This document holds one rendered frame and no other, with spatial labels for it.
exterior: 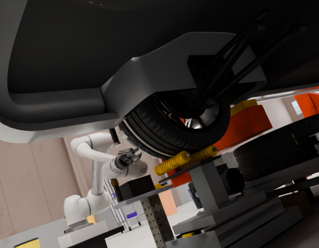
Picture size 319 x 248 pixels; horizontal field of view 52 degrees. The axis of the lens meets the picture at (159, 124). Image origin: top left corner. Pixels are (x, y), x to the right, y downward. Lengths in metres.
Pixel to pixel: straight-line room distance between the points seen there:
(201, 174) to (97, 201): 1.32
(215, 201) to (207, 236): 0.24
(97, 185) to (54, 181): 9.45
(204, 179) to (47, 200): 10.49
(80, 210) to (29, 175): 9.28
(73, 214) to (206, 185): 1.40
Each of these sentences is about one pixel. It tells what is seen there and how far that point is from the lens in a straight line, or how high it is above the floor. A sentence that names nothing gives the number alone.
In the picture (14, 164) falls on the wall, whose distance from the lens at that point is 12.04.
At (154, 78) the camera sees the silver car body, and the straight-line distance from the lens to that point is 1.32.
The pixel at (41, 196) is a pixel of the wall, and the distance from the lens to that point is 11.94.
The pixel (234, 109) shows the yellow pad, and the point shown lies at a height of 0.70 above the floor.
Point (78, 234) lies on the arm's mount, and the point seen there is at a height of 0.36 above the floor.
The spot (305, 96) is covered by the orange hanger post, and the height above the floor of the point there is 0.84.
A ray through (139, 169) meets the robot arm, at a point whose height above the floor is 0.58.
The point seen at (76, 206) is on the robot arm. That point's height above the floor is 0.56.
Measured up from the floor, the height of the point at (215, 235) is 0.15.
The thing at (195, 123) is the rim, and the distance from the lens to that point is 1.95.
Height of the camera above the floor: 0.34
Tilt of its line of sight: 13 degrees up
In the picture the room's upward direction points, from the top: 22 degrees counter-clockwise
